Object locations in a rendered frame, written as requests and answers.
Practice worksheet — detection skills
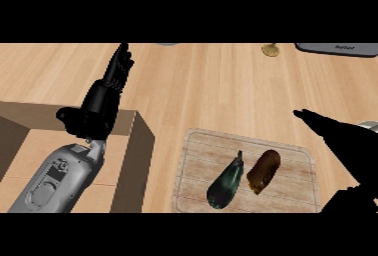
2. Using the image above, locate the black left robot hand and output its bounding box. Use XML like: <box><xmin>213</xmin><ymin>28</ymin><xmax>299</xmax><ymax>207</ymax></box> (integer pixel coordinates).
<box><xmin>55</xmin><ymin>42</ymin><xmax>136</xmax><ymax>141</ymax></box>

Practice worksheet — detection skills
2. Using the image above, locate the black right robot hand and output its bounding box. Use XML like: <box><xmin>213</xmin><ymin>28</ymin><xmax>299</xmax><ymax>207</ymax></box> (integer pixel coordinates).
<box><xmin>293</xmin><ymin>108</ymin><xmax>378</xmax><ymax>214</ymax></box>

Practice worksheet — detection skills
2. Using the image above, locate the brown sweet potato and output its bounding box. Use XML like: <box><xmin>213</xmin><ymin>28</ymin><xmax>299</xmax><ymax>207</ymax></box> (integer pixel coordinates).
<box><xmin>246</xmin><ymin>149</ymin><xmax>283</xmax><ymax>196</ymax></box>

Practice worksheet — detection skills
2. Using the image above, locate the pale wooden cutting board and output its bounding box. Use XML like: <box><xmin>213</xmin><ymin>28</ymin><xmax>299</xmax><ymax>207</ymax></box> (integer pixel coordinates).
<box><xmin>170</xmin><ymin>128</ymin><xmax>323</xmax><ymax>214</ymax></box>

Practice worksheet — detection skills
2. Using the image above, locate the open wooden drawer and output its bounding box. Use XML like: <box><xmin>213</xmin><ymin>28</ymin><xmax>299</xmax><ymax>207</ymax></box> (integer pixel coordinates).
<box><xmin>0</xmin><ymin>101</ymin><xmax>157</xmax><ymax>214</ymax></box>

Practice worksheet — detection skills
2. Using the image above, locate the dark green eggplant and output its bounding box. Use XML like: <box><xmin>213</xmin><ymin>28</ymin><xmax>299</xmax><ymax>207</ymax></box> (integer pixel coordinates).
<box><xmin>206</xmin><ymin>150</ymin><xmax>247</xmax><ymax>210</ymax></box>

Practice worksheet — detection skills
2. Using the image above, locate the dark grey flat appliance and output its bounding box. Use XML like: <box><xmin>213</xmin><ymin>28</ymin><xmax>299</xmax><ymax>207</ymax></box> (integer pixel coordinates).
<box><xmin>294</xmin><ymin>42</ymin><xmax>378</xmax><ymax>59</ymax></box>

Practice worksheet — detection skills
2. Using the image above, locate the small tan round object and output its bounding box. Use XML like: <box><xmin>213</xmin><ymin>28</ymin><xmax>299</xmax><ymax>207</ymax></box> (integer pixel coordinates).
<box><xmin>261</xmin><ymin>42</ymin><xmax>281</xmax><ymax>58</ymax></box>

